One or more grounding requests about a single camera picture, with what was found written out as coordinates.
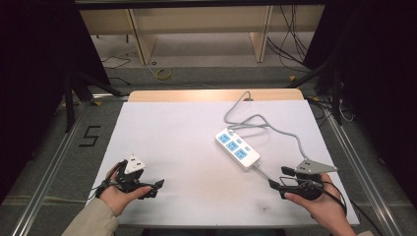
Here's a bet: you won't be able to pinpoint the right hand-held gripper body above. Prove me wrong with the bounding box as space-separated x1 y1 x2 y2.
278 158 338 201

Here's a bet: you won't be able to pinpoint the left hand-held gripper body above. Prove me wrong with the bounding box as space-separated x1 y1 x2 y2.
112 154 155 195

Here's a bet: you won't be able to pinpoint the grey power strip cable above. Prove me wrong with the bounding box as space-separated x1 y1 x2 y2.
223 90 311 183

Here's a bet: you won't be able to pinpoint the white power strip blue sockets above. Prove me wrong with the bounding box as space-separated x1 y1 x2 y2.
214 127 262 172

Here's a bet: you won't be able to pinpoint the person's left hand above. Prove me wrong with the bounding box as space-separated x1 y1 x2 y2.
98 165 152 217

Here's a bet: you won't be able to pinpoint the person's right hand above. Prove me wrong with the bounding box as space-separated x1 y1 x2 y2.
283 173 349 232

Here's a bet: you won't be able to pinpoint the white table cover sheet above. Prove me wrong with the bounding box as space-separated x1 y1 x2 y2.
86 99 361 228

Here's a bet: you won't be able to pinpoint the black metal stand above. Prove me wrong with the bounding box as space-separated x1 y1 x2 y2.
62 64 124 134
286 57 346 126

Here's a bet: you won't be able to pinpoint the black curtain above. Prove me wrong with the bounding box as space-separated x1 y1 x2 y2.
303 0 417 185
0 0 112 205

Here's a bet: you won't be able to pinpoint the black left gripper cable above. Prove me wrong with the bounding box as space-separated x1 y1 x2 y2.
88 159 127 201

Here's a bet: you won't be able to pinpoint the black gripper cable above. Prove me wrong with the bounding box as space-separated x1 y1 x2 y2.
88 159 127 201
278 176 386 236

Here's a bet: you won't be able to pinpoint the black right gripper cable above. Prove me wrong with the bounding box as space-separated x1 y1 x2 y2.
278 176 386 236

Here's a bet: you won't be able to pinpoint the aluminium floor rail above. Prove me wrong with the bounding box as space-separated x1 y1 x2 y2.
11 93 130 236
323 105 406 236

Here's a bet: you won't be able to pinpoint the white thin cable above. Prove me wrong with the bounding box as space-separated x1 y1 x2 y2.
337 97 356 124

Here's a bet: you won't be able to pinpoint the yellow coiled cable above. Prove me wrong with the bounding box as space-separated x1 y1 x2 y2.
154 67 172 82

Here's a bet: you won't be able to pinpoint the thin black floor cable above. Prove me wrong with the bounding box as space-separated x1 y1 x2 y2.
100 54 133 87

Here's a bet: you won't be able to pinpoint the bundle of black floor cables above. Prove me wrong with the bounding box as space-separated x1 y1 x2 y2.
266 5 313 74

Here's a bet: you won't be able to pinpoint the light wooden desk frame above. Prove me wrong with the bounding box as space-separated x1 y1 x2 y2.
79 4 327 66

